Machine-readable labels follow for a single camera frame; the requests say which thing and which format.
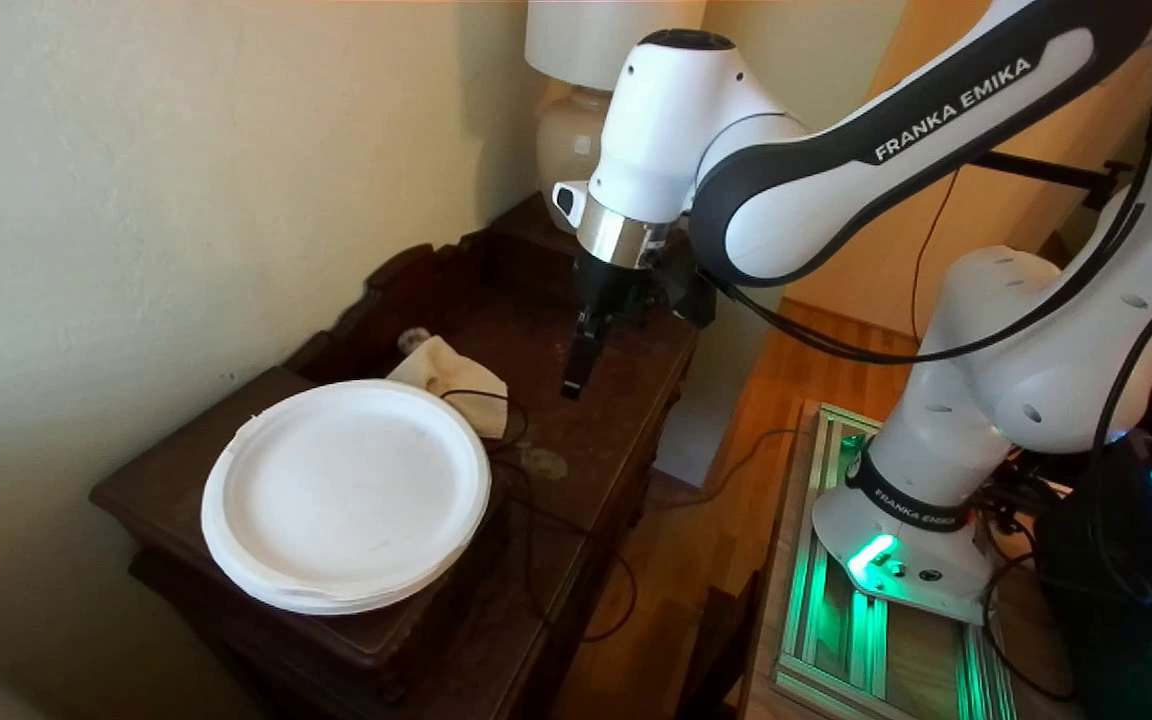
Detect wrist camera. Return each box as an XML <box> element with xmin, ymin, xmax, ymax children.
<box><xmin>650</xmin><ymin>238</ymin><xmax>718</xmax><ymax>331</ymax></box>

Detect black computer with neon light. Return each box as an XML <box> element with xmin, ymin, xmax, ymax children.
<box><xmin>1034</xmin><ymin>425</ymin><xmax>1152</xmax><ymax>720</ymax></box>

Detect stack of white plates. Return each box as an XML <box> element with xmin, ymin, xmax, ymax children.
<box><xmin>200</xmin><ymin>378</ymin><xmax>493</xmax><ymax>617</ymax></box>

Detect thin black cable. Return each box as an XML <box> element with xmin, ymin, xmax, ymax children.
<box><xmin>909</xmin><ymin>168</ymin><xmax>964</xmax><ymax>343</ymax></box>

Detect dark wooden nightstand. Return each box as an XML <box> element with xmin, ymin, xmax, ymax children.
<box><xmin>89</xmin><ymin>190</ymin><xmax>703</xmax><ymax>720</ymax></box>

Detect black stand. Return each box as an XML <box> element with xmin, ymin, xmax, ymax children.
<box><xmin>970</xmin><ymin>149</ymin><xmax>1134</xmax><ymax>212</ymax></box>

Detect cream table lamp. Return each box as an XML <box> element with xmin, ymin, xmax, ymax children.
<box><xmin>523</xmin><ymin>0</ymin><xmax>708</xmax><ymax>237</ymax></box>

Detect beige cloth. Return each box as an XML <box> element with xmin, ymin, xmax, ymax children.
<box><xmin>385</xmin><ymin>335</ymin><xmax>511</xmax><ymax>440</ymax></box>

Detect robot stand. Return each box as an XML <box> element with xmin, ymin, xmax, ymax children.
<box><xmin>736</xmin><ymin>400</ymin><xmax>1079</xmax><ymax>720</ymax></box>

